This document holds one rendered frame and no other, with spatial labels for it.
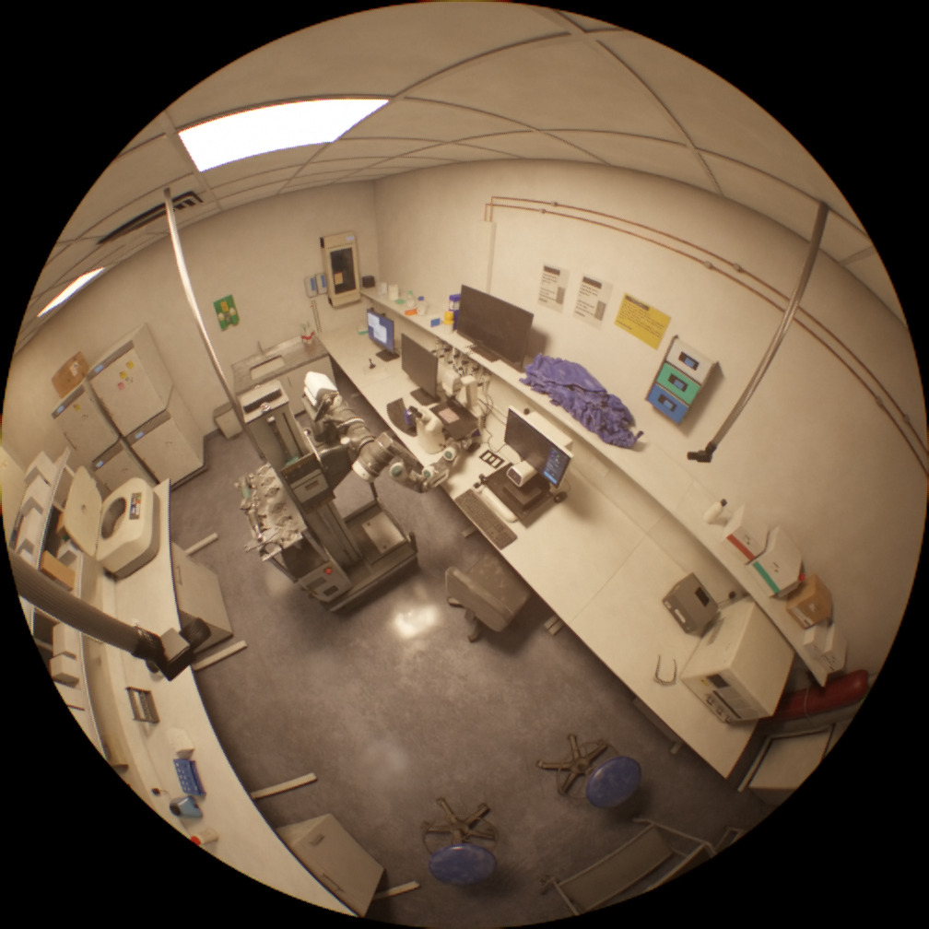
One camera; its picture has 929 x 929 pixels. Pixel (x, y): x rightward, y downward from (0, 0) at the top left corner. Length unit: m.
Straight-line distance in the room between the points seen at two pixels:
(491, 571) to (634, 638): 0.99
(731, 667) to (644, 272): 2.01
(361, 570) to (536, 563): 1.21
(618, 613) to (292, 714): 2.36
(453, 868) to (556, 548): 2.01
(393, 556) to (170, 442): 2.89
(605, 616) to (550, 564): 0.45
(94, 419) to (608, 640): 4.79
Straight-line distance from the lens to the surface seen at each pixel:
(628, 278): 1.81
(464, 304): 2.38
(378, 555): 2.23
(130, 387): 3.69
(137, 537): 2.36
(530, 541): 1.82
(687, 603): 1.97
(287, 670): 2.64
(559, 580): 1.77
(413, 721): 2.37
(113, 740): 2.66
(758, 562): 1.85
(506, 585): 1.97
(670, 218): 1.75
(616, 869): 3.06
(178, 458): 4.06
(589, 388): 1.83
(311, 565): 1.79
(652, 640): 1.95
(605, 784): 1.98
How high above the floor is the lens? 2.33
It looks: 49 degrees down
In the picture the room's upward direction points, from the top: 4 degrees clockwise
